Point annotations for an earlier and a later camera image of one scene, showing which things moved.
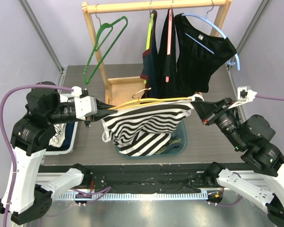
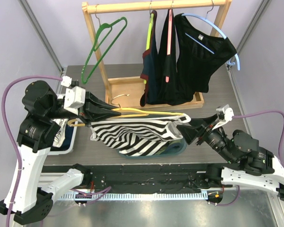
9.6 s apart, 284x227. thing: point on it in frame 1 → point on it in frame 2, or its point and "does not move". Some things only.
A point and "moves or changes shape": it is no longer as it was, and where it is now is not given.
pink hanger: x=169 y=38 does not move
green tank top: x=173 y=141 does not move
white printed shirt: x=58 y=140 does not move
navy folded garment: x=69 y=131 does not move
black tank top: x=199 y=56 does not move
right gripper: x=213 y=112 → x=202 y=132
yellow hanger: x=145 y=101 → x=142 y=113
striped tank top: x=143 y=129 moves or changes shape
